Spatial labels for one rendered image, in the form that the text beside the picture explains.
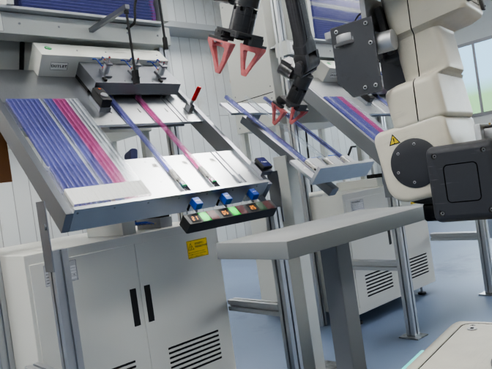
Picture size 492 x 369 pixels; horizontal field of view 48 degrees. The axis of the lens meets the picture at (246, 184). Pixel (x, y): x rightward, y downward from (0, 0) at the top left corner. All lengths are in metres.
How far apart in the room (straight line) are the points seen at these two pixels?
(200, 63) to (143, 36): 4.11
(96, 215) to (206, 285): 0.69
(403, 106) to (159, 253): 1.01
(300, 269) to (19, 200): 3.40
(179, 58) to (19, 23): 4.24
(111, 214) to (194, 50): 4.92
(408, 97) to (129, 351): 1.16
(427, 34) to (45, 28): 1.26
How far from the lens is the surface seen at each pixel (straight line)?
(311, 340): 2.07
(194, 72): 6.19
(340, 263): 1.45
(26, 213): 5.04
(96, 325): 1.78
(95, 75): 1.92
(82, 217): 1.41
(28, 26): 1.99
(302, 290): 2.03
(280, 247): 1.19
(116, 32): 2.13
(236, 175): 1.76
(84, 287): 1.75
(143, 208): 1.50
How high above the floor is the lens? 0.73
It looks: level
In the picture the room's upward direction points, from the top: 8 degrees counter-clockwise
